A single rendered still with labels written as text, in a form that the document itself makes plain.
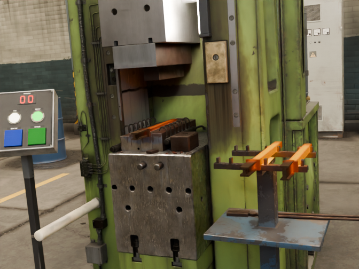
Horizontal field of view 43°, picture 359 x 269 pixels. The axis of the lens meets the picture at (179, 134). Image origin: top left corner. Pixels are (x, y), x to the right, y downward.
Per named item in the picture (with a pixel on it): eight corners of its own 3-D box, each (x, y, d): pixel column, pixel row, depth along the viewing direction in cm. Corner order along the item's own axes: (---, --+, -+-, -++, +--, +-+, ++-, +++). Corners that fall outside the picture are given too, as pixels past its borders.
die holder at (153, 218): (196, 260, 186) (190, 155, 179) (116, 251, 201) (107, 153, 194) (232, 214, 238) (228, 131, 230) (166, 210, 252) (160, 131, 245)
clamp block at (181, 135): (189, 151, 186) (188, 136, 185) (170, 151, 189) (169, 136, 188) (199, 145, 197) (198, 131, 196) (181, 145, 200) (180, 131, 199)
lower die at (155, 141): (163, 151, 190) (161, 131, 189) (121, 150, 198) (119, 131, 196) (196, 134, 229) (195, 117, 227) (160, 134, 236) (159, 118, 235)
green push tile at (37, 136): (45, 143, 192) (45, 127, 194) (27, 144, 192) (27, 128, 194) (46, 145, 193) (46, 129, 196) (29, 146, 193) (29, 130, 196)
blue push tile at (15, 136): (21, 145, 192) (21, 128, 194) (3, 146, 191) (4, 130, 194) (22, 146, 193) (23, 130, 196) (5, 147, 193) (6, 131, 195)
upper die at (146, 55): (156, 66, 184) (155, 42, 183) (114, 69, 192) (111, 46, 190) (192, 63, 223) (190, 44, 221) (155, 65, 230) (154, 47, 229)
